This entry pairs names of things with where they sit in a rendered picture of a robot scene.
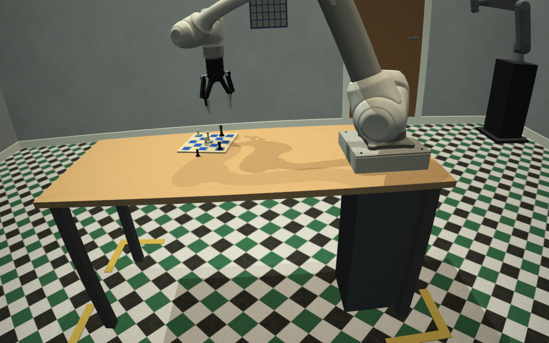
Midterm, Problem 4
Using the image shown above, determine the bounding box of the blue and cream chessboard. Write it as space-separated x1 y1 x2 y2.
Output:
177 133 238 153

